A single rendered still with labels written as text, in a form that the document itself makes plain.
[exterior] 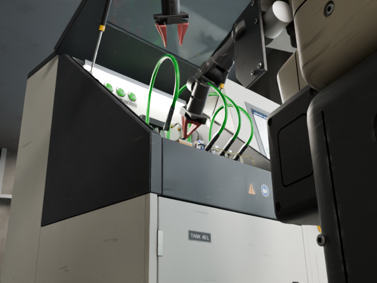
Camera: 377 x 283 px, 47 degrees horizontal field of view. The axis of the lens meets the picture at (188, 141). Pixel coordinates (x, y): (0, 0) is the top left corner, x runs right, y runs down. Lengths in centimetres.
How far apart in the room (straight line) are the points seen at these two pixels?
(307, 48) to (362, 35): 6
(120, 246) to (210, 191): 29
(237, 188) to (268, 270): 26
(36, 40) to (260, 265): 433
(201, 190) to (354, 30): 91
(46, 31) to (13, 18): 35
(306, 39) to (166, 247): 78
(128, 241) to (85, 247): 20
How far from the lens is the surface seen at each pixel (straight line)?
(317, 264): 163
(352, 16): 36
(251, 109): 210
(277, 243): 145
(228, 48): 148
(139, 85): 190
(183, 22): 140
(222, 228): 125
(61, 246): 141
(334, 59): 37
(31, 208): 166
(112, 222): 120
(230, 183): 132
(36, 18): 496
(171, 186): 114
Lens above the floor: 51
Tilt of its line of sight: 22 degrees up
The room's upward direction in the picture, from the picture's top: 1 degrees counter-clockwise
